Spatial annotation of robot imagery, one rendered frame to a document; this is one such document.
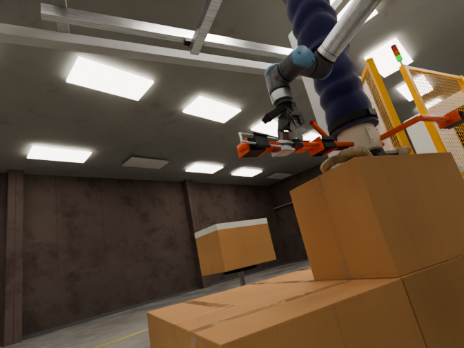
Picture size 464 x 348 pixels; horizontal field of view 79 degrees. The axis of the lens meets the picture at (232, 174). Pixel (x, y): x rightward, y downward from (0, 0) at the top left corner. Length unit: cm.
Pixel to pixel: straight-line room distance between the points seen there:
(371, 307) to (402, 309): 12
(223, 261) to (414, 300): 165
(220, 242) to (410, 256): 164
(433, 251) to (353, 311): 44
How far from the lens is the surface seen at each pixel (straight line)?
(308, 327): 77
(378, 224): 102
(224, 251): 245
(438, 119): 146
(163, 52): 365
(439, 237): 125
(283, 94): 121
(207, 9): 307
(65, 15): 331
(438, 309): 114
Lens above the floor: 70
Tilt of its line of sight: 17 degrees up
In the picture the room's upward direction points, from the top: 13 degrees counter-clockwise
